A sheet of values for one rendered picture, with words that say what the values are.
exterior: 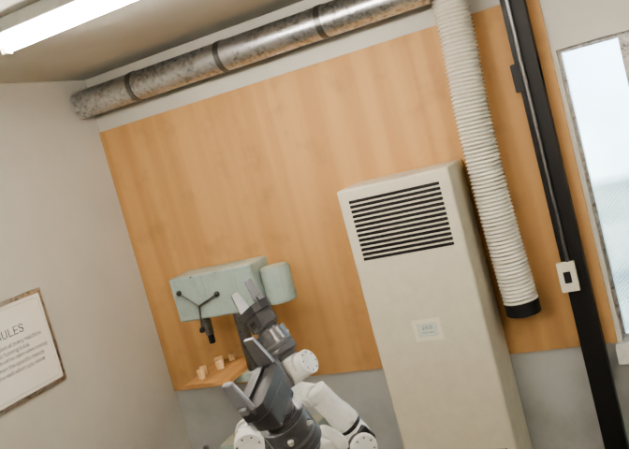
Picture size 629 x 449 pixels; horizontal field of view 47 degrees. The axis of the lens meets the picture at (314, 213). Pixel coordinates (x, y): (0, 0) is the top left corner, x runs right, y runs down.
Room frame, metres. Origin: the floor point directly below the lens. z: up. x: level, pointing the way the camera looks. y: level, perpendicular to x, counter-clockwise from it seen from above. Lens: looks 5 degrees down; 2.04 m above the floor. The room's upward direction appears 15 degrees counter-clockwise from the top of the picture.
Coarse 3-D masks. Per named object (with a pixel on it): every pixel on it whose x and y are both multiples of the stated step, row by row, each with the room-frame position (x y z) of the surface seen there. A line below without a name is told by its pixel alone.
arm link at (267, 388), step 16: (256, 368) 1.27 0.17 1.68; (272, 368) 1.24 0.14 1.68; (256, 384) 1.23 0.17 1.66; (272, 384) 1.21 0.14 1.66; (256, 400) 1.18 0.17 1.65; (272, 400) 1.19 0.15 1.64; (288, 400) 1.23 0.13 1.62; (256, 416) 1.16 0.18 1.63; (272, 416) 1.18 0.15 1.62; (288, 416) 1.21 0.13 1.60; (304, 416) 1.22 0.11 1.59; (272, 432) 1.21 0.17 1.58; (288, 432) 1.20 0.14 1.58; (304, 432) 1.21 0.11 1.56; (272, 448) 1.23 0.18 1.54; (288, 448) 1.21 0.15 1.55
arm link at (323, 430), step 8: (320, 432) 1.25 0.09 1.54; (328, 432) 1.28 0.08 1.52; (336, 432) 1.28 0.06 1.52; (312, 440) 1.22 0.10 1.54; (320, 440) 1.26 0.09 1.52; (328, 440) 1.26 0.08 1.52; (336, 440) 1.27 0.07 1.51; (344, 440) 1.28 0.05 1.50; (304, 448) 1.21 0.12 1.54; (312, 448) 1.22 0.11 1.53; (320, 448) 1.25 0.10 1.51; (328, 448) 1.25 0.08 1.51; (336, 448) 1.27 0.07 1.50; (344, 448) 1.28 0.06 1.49
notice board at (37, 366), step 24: (0, 312) 3.24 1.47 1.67; (24, 312) 3.35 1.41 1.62; (0, 336) 3.20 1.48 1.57; (24, 336) 3.32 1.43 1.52; (48, 336) 3.43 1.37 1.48; (0, 360) 3.17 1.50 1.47; (24, 360) 3.28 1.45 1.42; (48, 360) 3.39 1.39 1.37; (0, 384) 3.14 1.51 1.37; (24, 384) 3.25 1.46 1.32; (48, 384) 3.36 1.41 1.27; (0, 408) 3.10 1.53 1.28
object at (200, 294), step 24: (240, 264) 3.38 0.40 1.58; (264, 264) 3.44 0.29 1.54; (288, 264) 3.37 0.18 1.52; (192, 288) 3.45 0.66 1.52; (216, 288) 3.40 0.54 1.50; (240, 288) 3.35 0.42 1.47; (264, 288) 3.35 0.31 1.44; (288, 288) 3.31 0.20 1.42; (192, 312) 3.47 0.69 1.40; (216, 312) 3.41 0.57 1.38; (240, 336) 3.45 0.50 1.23; (216, 360) 3.60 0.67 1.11; (240, 360) 3.62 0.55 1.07; (192, 384) 3.42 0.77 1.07; (216, 384) 3.36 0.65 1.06
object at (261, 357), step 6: (246, 342) 1.24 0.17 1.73; (252, 342) 1.24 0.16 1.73; (258, 342) 1.24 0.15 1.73; (252, 348) 1.25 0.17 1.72; (258, 348) 1.24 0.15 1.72; (252, 354) 1.25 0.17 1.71; (258, 354) 1.25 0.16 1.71; (264, 354) 1.24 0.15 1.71; (258, 360) 1.26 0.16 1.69; (264, 360) 1.25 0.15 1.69; (270, 360) 1.25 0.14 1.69; (258, 366) 1.26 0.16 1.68
